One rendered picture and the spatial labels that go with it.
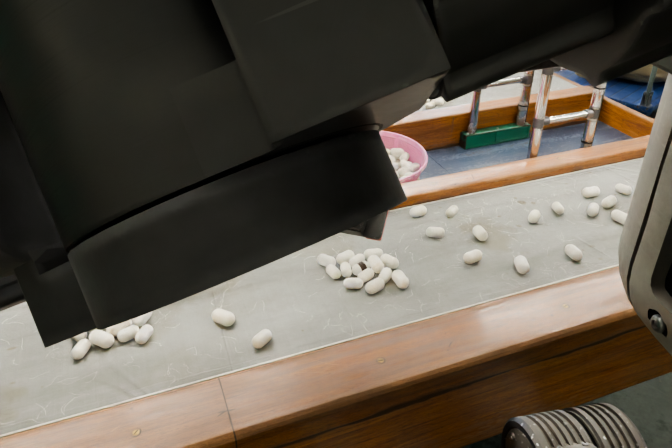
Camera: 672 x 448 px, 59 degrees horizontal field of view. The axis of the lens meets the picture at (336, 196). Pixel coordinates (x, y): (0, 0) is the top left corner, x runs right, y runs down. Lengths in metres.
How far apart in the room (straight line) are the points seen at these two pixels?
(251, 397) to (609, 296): 0.55
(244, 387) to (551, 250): 0.60
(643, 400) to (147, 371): 1.47
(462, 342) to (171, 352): 0.41
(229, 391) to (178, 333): 0.16
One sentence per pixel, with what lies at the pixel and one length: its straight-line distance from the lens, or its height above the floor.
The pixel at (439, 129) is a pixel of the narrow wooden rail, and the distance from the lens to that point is 1.56.
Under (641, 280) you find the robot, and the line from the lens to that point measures 0.34.
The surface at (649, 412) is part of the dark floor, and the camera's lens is 1.96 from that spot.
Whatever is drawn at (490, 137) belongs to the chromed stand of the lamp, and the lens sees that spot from 1.62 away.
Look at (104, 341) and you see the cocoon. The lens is 0.92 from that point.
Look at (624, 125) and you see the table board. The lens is 1.82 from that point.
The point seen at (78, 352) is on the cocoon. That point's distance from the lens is 0.92.
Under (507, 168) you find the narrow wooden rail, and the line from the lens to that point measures 1.32.
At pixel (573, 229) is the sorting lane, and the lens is 1.20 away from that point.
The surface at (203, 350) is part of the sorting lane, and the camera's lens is 0.89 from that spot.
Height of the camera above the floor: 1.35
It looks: 30 degrees down
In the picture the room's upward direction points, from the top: straight up
